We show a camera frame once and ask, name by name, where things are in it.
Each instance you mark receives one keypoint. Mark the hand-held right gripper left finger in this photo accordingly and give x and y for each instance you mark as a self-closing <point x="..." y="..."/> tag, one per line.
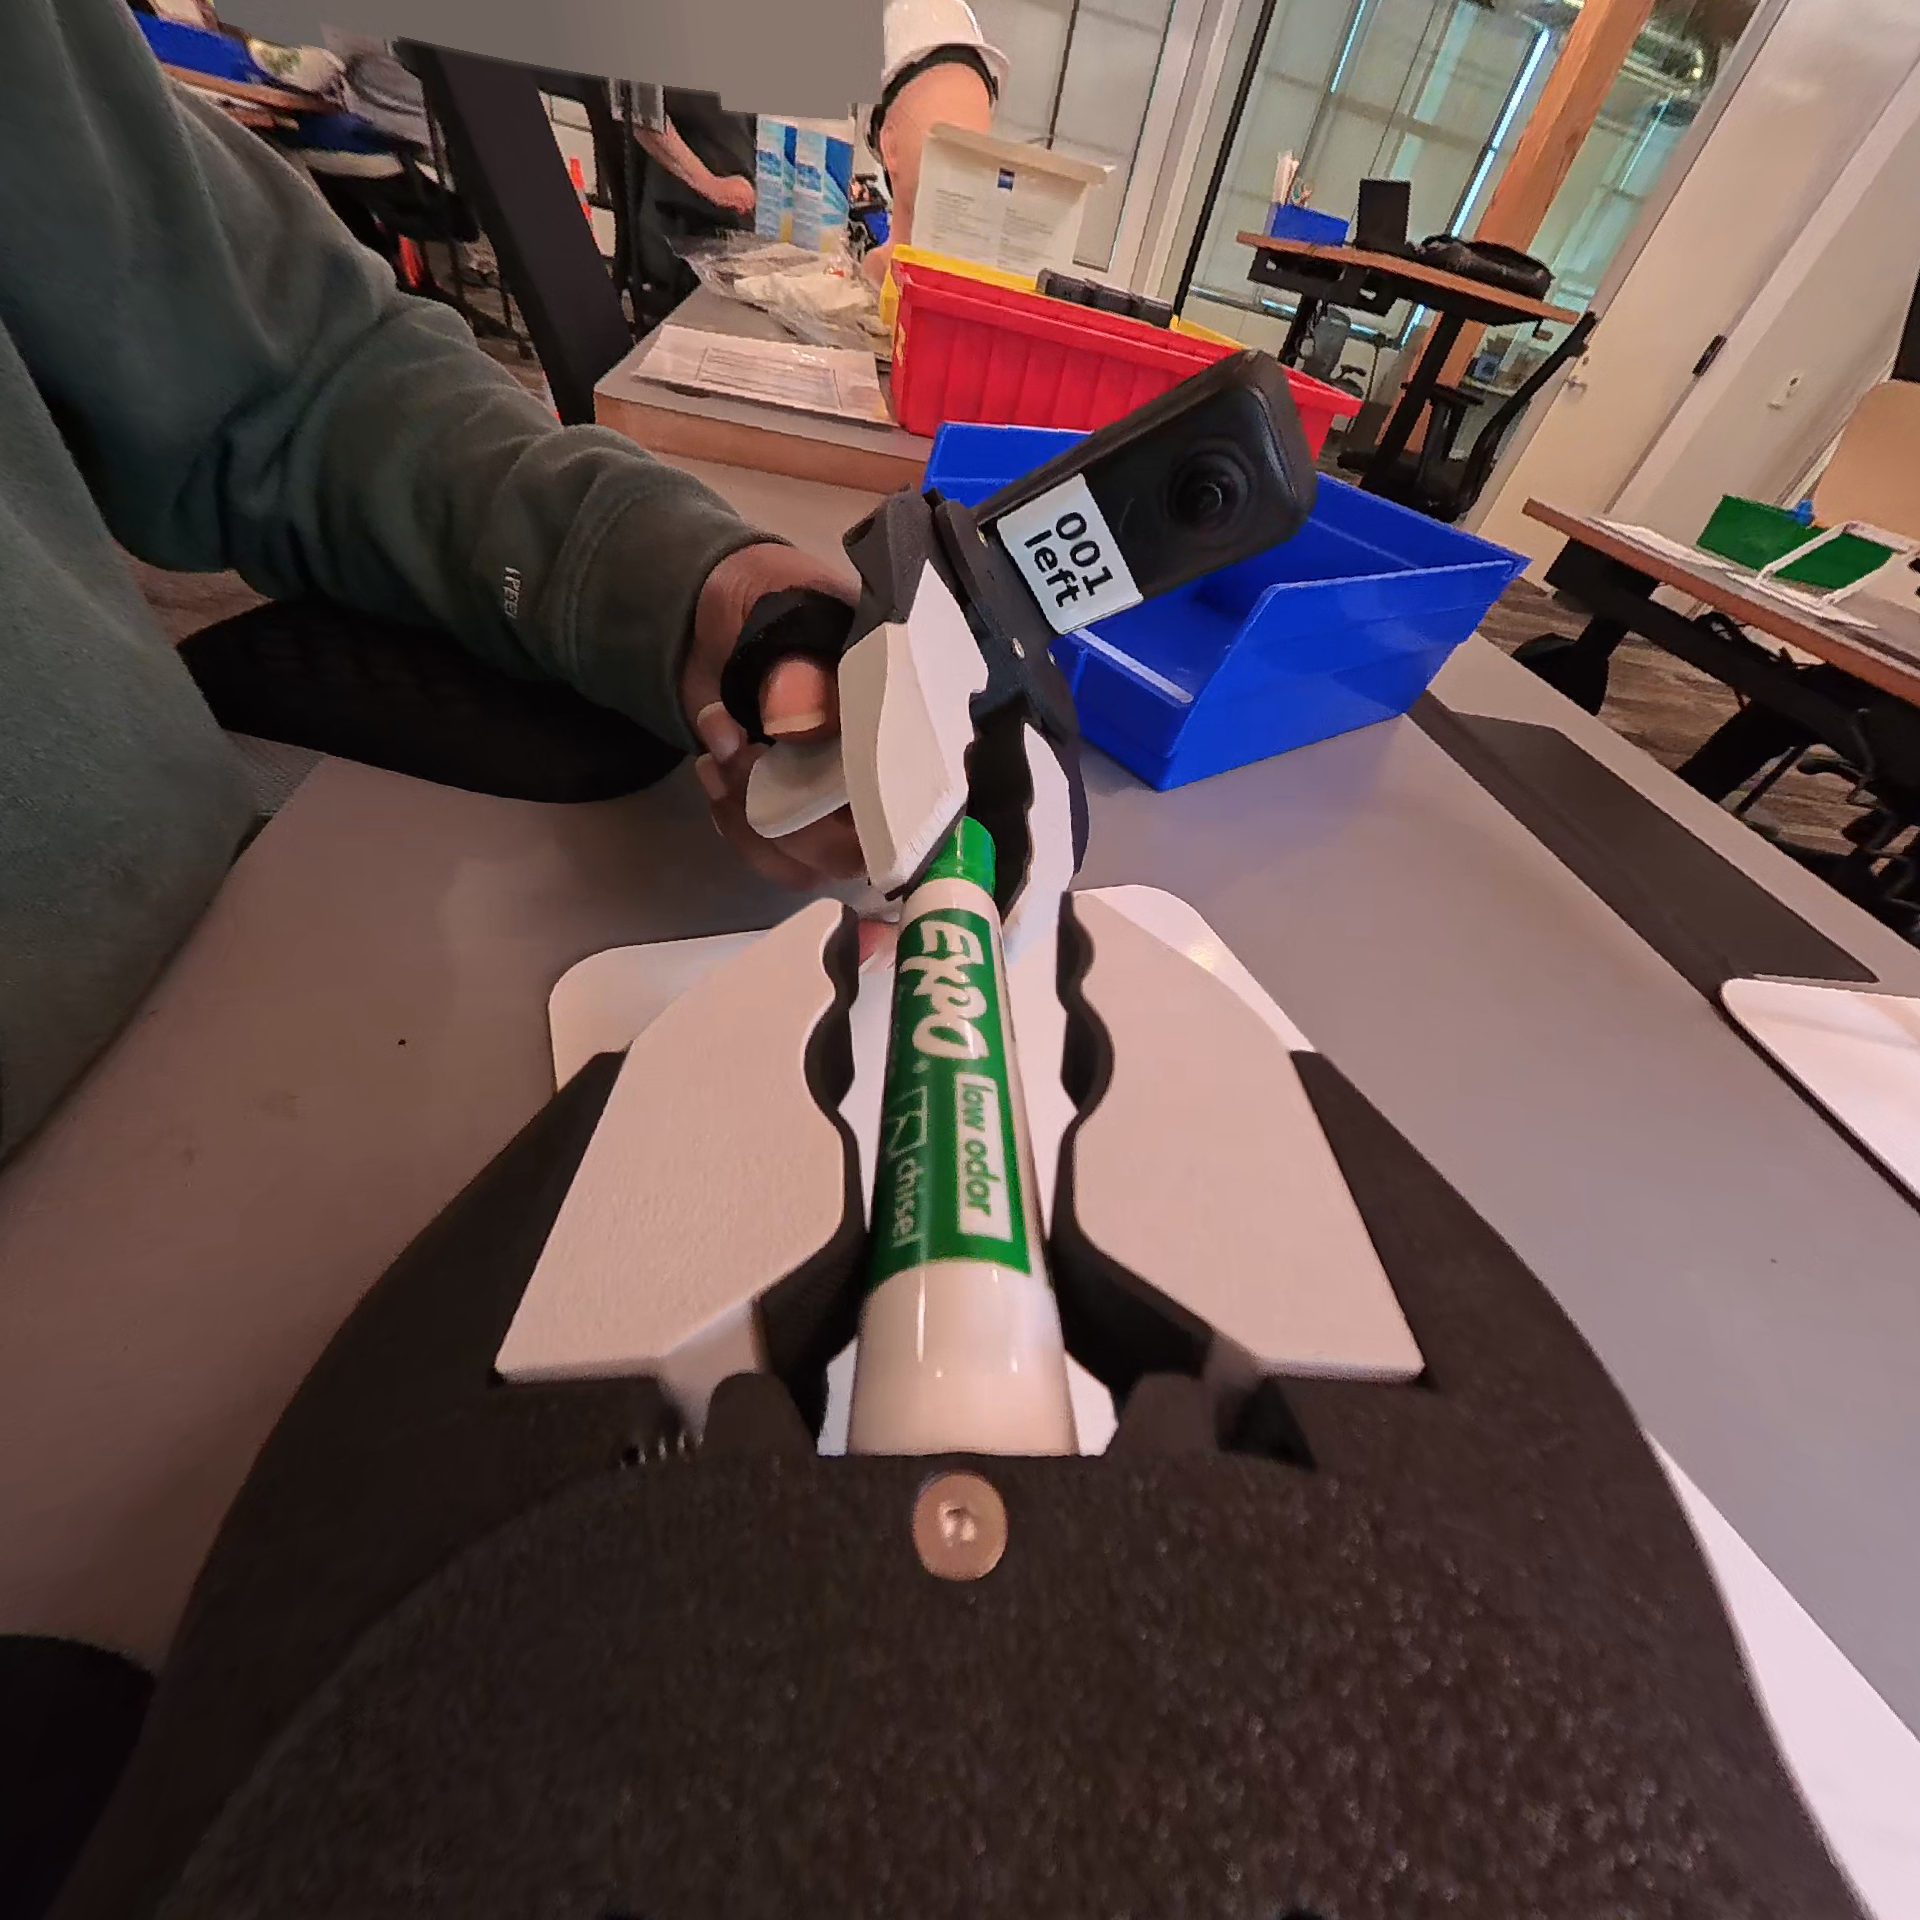
<point x="675" y="1170"/>

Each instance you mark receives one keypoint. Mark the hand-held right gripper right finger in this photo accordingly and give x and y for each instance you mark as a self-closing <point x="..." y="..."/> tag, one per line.
<point x="1230" y="1184"/>

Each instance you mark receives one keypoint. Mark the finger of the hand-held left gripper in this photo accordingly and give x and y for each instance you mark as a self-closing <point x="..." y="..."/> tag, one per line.
<point x="1070" y="819"/>
<point x="900" y="735"/>

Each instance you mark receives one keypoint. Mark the green marker cap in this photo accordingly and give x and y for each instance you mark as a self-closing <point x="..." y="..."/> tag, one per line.
<point x="956" y="859"/>

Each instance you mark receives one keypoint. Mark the small white whiteboard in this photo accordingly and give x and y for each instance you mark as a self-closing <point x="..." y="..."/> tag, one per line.
<point x="660" y="974"/>

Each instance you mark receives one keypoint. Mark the blue plastic bin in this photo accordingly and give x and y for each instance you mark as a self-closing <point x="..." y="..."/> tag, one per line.
<point x="1290" y="660"/>

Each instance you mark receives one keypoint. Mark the green dry erase marker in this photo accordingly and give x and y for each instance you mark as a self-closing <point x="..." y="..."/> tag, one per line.
<point x="960" y="1320"/>

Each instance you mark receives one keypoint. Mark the person's left forearm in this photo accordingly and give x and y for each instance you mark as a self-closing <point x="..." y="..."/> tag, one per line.
<point x="451" y="481"/>

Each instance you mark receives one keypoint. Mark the person's left hand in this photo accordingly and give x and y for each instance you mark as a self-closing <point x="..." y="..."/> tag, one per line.
<point x="750" y="571"/>

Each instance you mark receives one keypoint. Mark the red plastic bin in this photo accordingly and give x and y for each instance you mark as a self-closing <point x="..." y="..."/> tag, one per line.
<point x="1050" y="375"/>

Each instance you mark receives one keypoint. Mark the clear plastic bag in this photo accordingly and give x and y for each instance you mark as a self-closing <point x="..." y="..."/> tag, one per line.
<point x="781" y="293"/>

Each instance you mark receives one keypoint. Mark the yellow plastic bin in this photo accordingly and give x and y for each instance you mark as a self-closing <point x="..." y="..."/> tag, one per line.
<point x="960" y="268"/>

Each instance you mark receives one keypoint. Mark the white cardboard box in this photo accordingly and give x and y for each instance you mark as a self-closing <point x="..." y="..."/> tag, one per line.
<point x="1004" y="202"/>

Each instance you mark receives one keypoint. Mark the blue white cartons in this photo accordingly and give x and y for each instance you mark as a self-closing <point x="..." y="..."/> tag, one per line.
<point x="802" y="181"/>

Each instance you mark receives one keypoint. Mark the black sign stand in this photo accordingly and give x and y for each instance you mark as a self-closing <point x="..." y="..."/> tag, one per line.
<point x="519" y="211"/>

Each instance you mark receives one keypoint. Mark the small blue bin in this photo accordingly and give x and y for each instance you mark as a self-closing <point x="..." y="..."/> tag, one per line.
<point x="1305" y="225"/>

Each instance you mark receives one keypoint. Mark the wooden standing desk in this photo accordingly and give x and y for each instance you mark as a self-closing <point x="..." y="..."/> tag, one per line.
<point x="1394" y="285"/>

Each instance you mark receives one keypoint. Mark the orange traffic cone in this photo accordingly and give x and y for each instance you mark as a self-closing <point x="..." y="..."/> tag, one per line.
<point x="410" y="259"/>

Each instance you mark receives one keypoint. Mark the black laptop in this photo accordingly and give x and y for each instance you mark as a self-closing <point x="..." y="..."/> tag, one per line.
<point x="1383" y="215"/>

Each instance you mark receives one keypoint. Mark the black office chair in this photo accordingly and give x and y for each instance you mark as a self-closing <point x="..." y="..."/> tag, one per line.
<point x="1501" y="420"/>

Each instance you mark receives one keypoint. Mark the black bag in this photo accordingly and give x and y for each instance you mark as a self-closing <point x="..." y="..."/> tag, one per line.
<point x="1484" y="266"/>

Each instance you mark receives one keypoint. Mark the wooden desk black legs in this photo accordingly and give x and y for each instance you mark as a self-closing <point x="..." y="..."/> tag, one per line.
<point x="1724" y="593"/>

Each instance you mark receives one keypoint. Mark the green plastic bin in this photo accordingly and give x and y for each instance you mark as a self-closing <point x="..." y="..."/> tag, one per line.
<point x="1771" y="537"/>

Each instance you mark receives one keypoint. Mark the wooden pillar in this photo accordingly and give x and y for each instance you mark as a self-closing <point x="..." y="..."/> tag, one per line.
<point x="1561" y="150"/>

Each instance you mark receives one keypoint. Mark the white door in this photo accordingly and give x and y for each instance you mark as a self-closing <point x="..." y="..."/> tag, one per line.
<point x="1680" y="255"/>

